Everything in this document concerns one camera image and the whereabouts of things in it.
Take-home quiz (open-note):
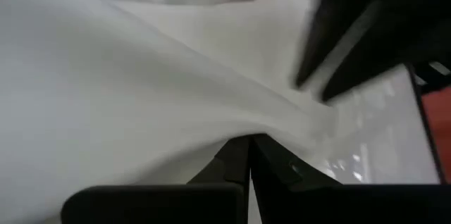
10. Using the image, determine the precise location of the plain white t-shirt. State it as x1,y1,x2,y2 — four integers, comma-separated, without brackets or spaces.
0,0,335,224

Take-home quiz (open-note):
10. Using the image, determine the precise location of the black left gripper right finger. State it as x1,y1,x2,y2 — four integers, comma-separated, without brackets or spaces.
249,132,342,224

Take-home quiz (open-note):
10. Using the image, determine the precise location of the black aluminium table frame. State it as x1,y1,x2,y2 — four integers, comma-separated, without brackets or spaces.
404,61,451,185

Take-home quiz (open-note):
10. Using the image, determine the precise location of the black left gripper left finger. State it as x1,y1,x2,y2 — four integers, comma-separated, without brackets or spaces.
186,135,251,224

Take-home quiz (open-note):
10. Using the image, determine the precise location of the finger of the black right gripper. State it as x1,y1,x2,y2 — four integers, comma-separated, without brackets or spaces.
319,1,451,104
294,0,383,90

